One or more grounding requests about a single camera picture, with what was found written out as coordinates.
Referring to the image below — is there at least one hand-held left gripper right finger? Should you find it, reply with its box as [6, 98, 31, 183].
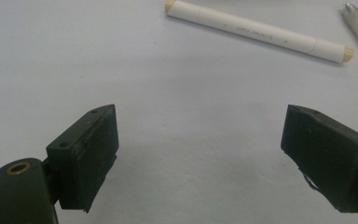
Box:
[280, 104, 358, 214]

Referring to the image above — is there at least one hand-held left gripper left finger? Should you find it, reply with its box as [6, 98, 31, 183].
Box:
[46, 104, 119, 214]

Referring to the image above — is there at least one white marker with beige ends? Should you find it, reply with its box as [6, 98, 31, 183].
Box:
[164, 0, 355, 64]

